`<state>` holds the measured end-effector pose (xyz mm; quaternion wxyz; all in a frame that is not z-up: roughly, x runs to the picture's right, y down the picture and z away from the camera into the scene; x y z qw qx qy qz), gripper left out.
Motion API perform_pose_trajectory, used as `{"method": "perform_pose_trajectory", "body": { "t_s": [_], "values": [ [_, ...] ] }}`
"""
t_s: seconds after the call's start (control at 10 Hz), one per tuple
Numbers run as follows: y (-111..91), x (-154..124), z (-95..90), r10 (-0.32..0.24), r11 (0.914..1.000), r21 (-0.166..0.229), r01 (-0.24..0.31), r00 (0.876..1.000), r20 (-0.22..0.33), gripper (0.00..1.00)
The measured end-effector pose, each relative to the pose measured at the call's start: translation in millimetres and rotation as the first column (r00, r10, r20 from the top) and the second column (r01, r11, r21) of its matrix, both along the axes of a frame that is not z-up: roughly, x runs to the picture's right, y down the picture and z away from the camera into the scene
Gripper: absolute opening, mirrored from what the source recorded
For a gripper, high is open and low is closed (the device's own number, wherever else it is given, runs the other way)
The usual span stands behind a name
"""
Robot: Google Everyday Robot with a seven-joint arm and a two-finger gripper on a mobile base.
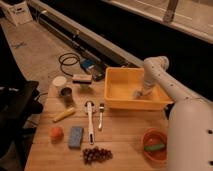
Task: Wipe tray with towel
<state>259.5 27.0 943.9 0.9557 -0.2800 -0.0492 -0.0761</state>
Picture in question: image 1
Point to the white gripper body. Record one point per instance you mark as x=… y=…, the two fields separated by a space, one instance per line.
x=146 y=87

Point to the grey towel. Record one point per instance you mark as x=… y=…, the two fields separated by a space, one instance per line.
x=137 y=94

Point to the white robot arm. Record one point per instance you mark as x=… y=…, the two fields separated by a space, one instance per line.
x=190 y=127

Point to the yellow plastic tray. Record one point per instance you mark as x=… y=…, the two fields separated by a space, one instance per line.
x=121 y=85

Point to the orange bowl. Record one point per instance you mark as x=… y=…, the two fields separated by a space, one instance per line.
x=151 y=137

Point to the silver fork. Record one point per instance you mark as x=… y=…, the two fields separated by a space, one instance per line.
x=101 y=111

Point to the green cucumber toy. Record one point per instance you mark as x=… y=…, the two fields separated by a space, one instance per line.
x=156 y=147

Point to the blue box device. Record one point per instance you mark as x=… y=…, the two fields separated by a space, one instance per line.
x=86 y=64

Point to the wooden block brush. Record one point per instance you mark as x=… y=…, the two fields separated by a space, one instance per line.
x=82 y=79

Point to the yellow banana toy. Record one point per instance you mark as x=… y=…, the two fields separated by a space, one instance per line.
x=64 y=114

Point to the metal cup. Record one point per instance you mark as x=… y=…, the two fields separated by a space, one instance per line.
x=66 y=92

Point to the blue sponge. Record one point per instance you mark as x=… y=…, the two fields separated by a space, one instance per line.
x=75 y=137

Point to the purple grape bunch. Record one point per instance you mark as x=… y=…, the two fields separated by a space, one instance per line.
x=96 y=154

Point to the white cup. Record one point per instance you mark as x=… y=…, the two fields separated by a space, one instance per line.
x=59 y=83

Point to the orange fruit toy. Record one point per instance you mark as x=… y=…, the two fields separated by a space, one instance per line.
x=56 y=134

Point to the black chair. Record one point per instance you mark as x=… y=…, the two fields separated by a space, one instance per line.
x=14 y=116

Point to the white cardboard box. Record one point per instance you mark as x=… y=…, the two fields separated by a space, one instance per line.
x=17 y=14

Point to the white handled kitchen tool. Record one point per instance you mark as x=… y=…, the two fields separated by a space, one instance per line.
x=89 y=110

